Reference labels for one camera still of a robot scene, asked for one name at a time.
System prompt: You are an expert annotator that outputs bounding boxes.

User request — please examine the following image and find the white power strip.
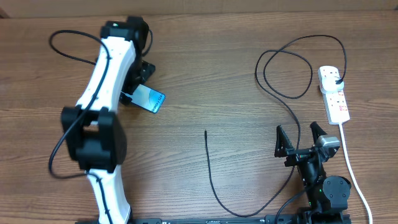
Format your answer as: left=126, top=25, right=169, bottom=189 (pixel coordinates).
left=318, top=65, right=350, bottom=125

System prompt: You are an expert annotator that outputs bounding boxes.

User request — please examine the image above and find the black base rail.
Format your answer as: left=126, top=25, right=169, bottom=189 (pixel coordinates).
left=74, top=213, right=352, bottom=224

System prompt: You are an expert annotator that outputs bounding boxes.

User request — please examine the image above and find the white power strip cord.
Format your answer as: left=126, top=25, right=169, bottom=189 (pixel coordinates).
left=338, top=123, right=374, bottom=224

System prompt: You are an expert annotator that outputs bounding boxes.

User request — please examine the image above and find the blue smartphone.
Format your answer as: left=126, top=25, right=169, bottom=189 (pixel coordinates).
left=131, top=84, right=165, bottom=114

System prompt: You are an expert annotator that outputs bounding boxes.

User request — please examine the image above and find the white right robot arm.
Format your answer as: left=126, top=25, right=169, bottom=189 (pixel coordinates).
left=271, top=121, right=351, bottom=224

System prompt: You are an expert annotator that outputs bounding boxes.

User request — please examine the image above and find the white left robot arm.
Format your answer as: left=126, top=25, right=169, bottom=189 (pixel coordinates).
left=49, top=16, right=165, bottom=223

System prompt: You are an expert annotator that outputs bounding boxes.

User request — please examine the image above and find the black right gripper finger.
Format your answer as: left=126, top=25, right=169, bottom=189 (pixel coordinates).
left=274, top=125, right=294, bottom=157
left=310, top=121, right=326, bottom=145

